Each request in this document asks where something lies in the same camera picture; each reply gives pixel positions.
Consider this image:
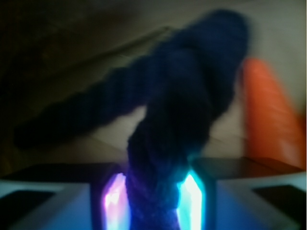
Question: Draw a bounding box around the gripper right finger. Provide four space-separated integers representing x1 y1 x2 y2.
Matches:
177 157 307 230

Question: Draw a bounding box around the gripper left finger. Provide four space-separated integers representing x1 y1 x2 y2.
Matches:
0 162 130 230

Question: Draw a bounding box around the dark blue rope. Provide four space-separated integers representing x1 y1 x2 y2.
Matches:
14 9 250 230

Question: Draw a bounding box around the orange toy carrot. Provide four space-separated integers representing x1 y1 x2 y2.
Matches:
242 58 307 170

